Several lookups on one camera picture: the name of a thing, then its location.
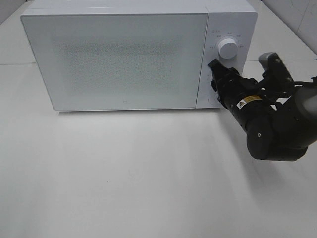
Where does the upper white power knob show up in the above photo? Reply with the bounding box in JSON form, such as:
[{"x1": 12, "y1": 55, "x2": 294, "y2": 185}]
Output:
[{"x1": 217, "y1": 36, "x2": 239, "y2": 60}]

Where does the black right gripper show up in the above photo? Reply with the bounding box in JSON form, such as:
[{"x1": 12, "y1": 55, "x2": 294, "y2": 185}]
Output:
[{"x1": 208, "y1": 59, "x2": 263, "y2": 109}]

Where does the white microwave door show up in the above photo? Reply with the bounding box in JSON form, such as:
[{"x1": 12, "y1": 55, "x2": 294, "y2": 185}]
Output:
[{"x1": 21, "y1": 14, "x2": 208, "y2": 111}]

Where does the white microwave oven body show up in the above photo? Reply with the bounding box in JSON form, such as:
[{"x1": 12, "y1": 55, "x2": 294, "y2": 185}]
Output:
[{"x1": 20, "y1": 0, "x2": 258, "y2": 109}]

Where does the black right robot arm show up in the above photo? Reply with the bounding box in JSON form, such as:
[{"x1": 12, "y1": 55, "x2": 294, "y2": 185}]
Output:
[{"x1": 208, "y1": 59, "x2": 317, "y2": 161}]

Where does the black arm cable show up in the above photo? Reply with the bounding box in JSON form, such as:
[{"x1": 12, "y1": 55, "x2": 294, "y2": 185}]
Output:
[{"x1": 255, "y1": 76, "x2": 317, "y2": 112}]

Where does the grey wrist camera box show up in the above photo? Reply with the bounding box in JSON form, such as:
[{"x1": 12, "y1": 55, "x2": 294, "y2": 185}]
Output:
[{"x1": 258, "y1": 52, "x2": 279, "y2": 71}]

